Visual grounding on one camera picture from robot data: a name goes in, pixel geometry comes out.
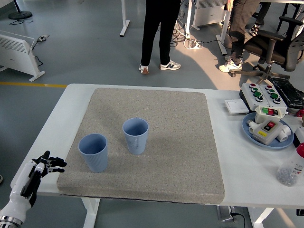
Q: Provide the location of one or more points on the grey red-button switch box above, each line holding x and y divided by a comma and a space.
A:
267, 134

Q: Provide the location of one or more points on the white desk leg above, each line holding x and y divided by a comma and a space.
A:
188, 19
124, 21
224, 35

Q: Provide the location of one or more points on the white table leg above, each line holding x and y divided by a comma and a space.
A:
260, 217
91, 213

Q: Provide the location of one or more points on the black round stand base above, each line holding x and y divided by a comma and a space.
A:
20, 15

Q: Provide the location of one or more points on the white wall switch plate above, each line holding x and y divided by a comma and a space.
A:
236, 106

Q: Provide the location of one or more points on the floor plug socket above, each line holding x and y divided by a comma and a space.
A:
42, 38

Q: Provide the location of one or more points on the blue plate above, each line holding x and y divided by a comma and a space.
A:
247, 133

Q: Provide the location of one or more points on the black wrapped keyboard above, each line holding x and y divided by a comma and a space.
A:
288, 91

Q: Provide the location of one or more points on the blue ribbed cup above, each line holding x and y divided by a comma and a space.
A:
95, 159
137, 142

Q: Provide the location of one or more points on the person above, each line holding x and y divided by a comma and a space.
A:
154, 28
238, 26

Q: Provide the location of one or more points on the white button control box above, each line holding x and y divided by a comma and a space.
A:
273, 102
249, 96

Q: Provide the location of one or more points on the white panel heater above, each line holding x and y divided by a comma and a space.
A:
16, 54
209, 14

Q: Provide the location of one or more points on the white pipe fitting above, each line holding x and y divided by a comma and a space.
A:
251, 127
286, 133

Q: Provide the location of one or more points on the white green-red switch box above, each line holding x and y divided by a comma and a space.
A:
261, 116

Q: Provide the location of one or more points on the clear bottle red cap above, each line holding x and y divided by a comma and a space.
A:
291, 168

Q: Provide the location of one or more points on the grey-brown mat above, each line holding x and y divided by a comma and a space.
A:
166, 154

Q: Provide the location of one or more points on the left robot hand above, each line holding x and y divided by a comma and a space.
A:
20, 185

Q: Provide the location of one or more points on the black office chair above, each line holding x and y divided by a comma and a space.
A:
273, 50

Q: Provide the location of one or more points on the small red object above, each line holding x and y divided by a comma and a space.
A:
300, 114

